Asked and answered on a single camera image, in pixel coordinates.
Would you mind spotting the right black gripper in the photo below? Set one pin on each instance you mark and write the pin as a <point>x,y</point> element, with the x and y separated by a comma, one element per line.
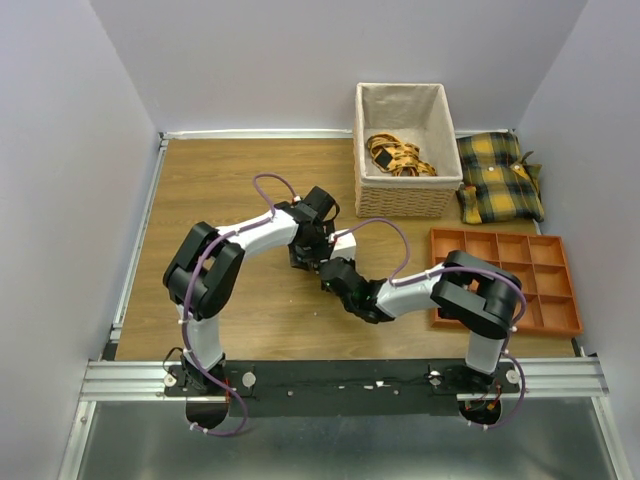
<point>347,261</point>

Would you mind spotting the orange patterned tie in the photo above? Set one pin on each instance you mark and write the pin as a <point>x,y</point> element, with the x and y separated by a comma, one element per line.
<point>396,157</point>

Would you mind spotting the orange compartment tray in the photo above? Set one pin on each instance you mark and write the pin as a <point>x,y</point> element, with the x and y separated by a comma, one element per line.
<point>538,261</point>

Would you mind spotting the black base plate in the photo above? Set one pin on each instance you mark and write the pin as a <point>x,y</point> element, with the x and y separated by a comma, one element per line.
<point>336,387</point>

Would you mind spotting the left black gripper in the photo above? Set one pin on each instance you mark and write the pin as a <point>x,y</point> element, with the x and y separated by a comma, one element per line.
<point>301,259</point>

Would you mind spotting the aluminium frame rail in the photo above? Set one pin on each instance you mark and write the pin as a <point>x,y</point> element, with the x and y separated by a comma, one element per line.
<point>141,381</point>

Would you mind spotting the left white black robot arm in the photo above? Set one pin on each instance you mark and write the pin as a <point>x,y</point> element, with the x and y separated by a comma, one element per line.
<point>201,276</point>

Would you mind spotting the yellow plaid shirt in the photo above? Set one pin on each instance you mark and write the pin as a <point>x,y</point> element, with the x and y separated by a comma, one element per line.
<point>499,183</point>

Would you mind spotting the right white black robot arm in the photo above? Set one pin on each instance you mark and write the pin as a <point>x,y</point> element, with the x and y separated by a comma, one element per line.
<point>488,301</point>

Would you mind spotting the wicker basket with liner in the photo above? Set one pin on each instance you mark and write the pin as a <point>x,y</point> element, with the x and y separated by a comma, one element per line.
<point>417,113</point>

